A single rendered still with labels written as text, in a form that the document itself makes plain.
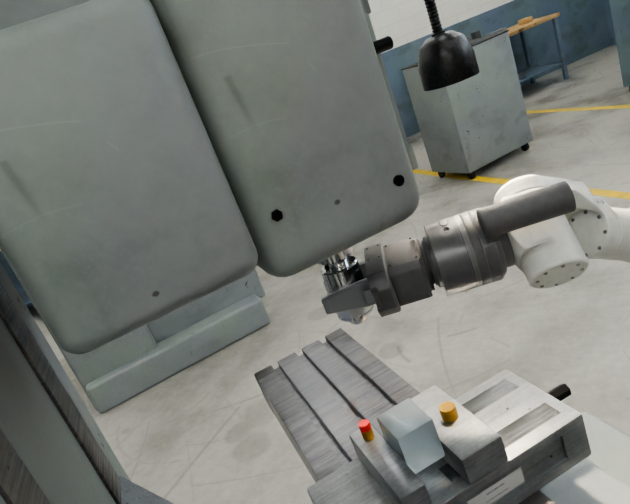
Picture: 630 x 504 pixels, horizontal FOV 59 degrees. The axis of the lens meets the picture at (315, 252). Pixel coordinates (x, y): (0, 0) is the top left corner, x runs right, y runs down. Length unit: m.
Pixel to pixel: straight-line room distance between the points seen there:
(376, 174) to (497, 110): 4.84
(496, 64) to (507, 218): 4.81
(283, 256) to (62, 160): 0.21
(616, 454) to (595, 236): 0.52
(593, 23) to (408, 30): 3.28
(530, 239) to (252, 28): 0.36
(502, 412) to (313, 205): 0.44
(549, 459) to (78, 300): 0.60
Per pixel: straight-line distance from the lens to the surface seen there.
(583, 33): 10.15
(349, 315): 0.67
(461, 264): 0.63
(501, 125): 5.41
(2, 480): 0.53
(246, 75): 0.51
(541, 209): 0.62
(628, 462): 1.13
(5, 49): 0.48
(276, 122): 0.52
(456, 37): 0.74
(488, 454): 0.74
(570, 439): 0.82
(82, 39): 0.48
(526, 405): 0.84
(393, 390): 1.05
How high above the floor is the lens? 1.50
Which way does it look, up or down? 18 degrees down
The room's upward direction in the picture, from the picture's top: 21 degrees counter-clockwise
